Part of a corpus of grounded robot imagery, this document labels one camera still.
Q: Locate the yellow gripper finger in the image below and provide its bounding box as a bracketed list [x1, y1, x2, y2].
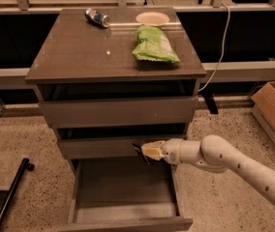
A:
[141, 143, 165, 160]
[146, 140, 166, 145]

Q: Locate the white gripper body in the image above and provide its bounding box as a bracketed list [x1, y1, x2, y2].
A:
[162, 138, 182, 164]

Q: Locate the black rxbar chocolate wrapper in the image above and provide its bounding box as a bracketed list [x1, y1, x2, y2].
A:
[132, 143, 150, 165]

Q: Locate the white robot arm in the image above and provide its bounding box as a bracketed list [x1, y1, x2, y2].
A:
[140, 135, 275, 206]

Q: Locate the grey middle drawer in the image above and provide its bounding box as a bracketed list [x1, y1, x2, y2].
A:
[57, 133, 188, 160]

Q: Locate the grey drawer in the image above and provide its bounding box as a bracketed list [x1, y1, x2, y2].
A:
[59, 157, 193, 232]
[40, 97, 198, 129]
[57, 133, 188, 160]

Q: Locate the grey bottom drawer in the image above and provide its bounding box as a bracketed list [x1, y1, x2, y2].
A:
[59, 157, 193, 232]

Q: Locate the grey drawer cabinet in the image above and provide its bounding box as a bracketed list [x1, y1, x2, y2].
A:
[24, 6, 207, 232]

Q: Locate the grey top drawer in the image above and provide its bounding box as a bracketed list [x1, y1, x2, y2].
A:
[40, 97, 198, 129]

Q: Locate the black table leg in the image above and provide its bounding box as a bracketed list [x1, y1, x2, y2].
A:
[201, 91, 218, 114]

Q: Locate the green chip bag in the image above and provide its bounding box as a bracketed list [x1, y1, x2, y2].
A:
[133, 25, 180, 63]

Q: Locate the black metal bar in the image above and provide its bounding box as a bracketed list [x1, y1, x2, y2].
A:
[0, 158, 35, 227]

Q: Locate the blue soda can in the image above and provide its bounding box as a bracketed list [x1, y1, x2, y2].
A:
[84, 8, 109, 28]

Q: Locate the white cable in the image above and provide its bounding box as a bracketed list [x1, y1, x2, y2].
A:
[198, 3, 231, 93]

